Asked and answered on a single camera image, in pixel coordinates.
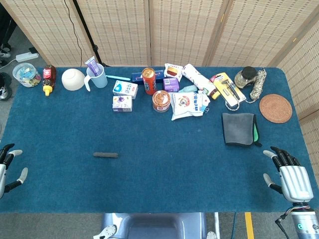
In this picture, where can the white blue milk carton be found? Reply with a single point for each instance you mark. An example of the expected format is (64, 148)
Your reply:
(124, 89)

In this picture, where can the white table leg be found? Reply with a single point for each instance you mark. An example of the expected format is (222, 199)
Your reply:
(216, 224)

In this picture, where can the white floral rolled pouch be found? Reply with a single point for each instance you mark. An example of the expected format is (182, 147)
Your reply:
(197, 77)

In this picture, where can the clear jar of colourful clips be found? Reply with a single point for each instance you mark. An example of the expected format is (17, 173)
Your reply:
(26, 76)

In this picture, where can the blue-grey robot torso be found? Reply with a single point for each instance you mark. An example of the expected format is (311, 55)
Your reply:
(154, 225)

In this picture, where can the beige twine bundle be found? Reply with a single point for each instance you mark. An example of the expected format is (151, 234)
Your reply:
(258, 84)

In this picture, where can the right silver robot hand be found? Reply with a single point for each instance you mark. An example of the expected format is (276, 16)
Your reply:
(296, 181)

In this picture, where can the blue binder clip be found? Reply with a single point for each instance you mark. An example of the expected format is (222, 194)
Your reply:
(204, 108)

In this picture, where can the white power strip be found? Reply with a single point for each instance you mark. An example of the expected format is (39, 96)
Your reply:
(26, 57)

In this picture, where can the glass jar black lid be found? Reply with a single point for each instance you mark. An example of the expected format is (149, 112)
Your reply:
(245, 77)

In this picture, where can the dark blue flat box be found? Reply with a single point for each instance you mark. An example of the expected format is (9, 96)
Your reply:
(136, 76)

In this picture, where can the black power plug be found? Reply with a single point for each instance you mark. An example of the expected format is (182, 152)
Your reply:
(33, 50)

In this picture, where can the round woven brown coaster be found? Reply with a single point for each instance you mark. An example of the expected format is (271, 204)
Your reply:
(275, 108)

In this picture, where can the purple toothpaste tube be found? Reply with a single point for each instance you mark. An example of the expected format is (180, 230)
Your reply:
(92, 65)

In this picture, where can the bamboo folding screen panel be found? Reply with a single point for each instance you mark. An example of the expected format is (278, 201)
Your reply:
(45, 27)
(184, 30)
(312, 139)
(119, 30)
(304, 74)
(254, 30)

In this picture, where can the person leg black trousers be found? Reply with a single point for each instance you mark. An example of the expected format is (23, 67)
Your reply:
(5, 27)

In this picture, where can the small brown bottle yellow cap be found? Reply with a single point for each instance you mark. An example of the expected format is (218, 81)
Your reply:
(214, 94)

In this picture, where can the brown syrup bottle yellow cap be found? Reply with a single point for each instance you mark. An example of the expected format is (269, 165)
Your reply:
(49, 74)

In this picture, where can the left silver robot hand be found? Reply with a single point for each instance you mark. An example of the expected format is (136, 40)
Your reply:
(2, 171)

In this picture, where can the white purple small carton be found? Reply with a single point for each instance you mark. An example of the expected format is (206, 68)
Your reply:
(122, 103)

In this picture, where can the blue felt table cover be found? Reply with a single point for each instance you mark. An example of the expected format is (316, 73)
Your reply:
(149, 149)

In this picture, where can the cream ceramic bowl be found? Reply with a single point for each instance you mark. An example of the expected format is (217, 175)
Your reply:
(73, 79)

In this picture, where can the white snack packet red cake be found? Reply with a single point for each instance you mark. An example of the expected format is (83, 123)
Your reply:
(172, 71)

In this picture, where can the light blue plastic mug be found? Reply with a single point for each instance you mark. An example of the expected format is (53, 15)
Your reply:
(98, 79)

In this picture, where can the dark grey cylindrical stick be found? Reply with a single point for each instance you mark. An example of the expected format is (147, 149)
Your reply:
(106, 155)

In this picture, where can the grey green folded cloth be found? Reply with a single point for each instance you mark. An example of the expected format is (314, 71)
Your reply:
(238, 128)

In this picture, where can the black white sneaker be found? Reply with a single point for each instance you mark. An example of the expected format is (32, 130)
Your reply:
(5, 53)
(3, 87)

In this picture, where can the white printed snack bag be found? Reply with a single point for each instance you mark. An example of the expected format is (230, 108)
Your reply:
(187, 104)

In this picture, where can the clear jar orange contents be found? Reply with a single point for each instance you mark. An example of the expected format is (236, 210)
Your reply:
(161, 100)

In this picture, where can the white perforated metal bracket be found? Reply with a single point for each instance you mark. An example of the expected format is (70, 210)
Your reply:
(211, 235)
(107, 231)

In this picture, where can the small purple box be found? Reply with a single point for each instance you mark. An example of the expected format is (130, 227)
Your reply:
(171, 84)

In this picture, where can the teal toothbrush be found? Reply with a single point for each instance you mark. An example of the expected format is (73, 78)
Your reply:
(118, 77)

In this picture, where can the teal comb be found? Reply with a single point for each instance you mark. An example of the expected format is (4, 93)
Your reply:
(188, 88)

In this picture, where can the black tripod pole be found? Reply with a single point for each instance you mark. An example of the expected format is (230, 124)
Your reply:
(86, 27)

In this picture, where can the orange red drink can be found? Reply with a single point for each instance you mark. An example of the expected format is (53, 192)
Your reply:
(149, 82)

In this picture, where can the yellow razor blister pack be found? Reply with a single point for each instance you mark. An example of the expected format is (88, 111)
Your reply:
(228, 87)

